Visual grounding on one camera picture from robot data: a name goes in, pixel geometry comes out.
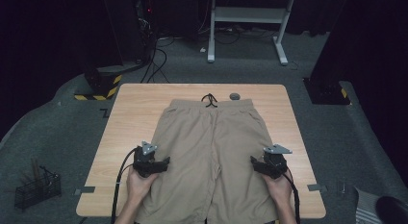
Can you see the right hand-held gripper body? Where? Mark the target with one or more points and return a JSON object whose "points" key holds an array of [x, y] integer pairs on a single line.
{"points": [[275, 164]]}

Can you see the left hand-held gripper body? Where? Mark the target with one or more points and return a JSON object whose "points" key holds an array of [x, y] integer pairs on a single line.
{"points": [[142, 163]]}

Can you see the person's right hand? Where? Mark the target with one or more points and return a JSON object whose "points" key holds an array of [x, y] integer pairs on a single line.
{"points": [[279, 188]]}

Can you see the person's left hand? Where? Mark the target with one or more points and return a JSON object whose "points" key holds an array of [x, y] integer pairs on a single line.
{"points": [[138, 187]]}

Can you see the grey tape strip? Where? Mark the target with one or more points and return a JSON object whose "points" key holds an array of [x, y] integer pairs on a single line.
{"points": [[316, 187], [86, 189]]}

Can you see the grey round table grommet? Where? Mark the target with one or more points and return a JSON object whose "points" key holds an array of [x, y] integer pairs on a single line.
{"points": [[234, 96]]}

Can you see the black yellow striped stand base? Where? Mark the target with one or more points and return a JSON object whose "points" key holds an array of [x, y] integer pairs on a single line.
{"points": [[102, 86]]}

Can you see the black stand base yellow mark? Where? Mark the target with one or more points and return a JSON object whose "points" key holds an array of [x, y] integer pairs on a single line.
{"points": [[325, 92]]}

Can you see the grey striped cloth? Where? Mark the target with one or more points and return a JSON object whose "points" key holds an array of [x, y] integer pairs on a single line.
{"points": [[365, 208]]}

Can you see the black rounded object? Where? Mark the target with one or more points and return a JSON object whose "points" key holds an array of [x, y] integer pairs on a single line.
{"points": [[393, 211]]}

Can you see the black equipment rack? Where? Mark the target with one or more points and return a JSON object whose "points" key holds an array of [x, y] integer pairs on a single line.
{"points": [[145, 25]]}

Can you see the white metal stand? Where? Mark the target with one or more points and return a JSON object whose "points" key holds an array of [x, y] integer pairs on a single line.
{"points": [[247, 15]]}

